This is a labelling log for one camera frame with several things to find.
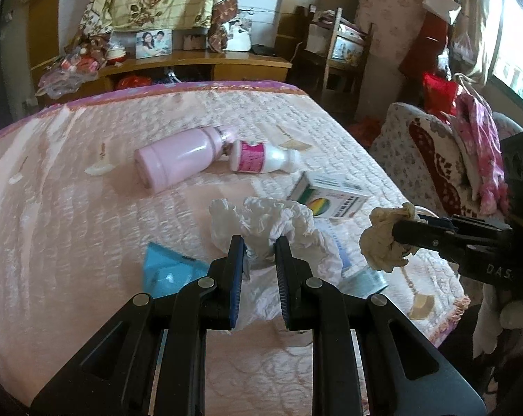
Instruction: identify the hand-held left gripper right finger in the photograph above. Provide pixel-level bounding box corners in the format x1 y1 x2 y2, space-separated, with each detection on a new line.
274 236 488 416

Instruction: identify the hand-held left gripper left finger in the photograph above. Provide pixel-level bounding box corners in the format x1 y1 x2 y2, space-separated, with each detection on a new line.
29 234 249 416

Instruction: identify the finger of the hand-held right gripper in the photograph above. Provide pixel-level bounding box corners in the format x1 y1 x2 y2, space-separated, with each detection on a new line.
393 220 511 264
418 214 509 230

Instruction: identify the cream tissue wad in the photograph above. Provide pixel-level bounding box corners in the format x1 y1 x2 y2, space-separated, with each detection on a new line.
360 203 418 271

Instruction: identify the white tissue wad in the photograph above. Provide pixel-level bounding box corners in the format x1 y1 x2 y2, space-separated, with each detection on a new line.
208 196 345 328

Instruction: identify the blue white medicine box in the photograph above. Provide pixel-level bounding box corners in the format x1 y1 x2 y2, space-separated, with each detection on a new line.
326 223 390 297

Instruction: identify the floral blanket covered armchair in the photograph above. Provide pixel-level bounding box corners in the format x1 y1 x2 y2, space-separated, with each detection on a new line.
369 102 523 222

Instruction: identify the blue plastic packet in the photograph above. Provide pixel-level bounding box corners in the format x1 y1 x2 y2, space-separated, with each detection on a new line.
142 243 210 300

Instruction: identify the pink floral garment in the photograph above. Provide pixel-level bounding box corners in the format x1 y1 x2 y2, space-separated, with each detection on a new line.
450 76 509 216

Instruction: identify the green white carton box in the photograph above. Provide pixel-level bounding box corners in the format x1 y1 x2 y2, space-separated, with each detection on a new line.
288 172 370 222

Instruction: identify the white pill bottle pink label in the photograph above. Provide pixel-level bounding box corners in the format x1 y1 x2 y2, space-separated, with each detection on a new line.
229 140 300 175

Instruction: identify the orange plastic bag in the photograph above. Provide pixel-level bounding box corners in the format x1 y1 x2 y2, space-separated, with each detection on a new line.
346 117 383 148

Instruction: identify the pink plastic bottle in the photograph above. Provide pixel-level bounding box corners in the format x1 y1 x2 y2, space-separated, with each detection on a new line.
134 125 238 194

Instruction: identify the red cushion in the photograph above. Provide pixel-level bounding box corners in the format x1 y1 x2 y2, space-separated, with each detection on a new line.
422 73 459 115

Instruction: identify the pink quilted bed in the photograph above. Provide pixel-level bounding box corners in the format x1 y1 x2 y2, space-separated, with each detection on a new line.
0 80 470 416

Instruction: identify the red hanging garment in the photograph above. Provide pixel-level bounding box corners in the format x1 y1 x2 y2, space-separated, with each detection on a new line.
399 6 453 79

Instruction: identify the window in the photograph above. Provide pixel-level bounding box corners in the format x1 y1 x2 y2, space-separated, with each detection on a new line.
491 0 523 109

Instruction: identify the wooden shelf rack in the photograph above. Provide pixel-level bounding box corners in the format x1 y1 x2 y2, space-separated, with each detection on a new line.
302 4 375 109

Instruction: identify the wooden headboard cabinet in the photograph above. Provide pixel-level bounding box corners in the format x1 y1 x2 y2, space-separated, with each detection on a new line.
29 47 292 105

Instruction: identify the red bag in cabinet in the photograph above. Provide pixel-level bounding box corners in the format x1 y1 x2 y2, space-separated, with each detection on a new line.
116 75 152 89

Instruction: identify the pink floral curtain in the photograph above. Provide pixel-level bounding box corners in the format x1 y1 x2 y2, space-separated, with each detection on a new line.
357 0 436 57

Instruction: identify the wedding photo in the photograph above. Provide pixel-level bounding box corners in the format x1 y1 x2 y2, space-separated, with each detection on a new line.
224 11 254 51

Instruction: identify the framed couple photo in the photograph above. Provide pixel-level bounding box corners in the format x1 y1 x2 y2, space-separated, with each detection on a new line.
135 29 173 59

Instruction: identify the pink plastic bag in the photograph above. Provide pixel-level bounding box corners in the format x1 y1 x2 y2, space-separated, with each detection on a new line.
36 50 102 98

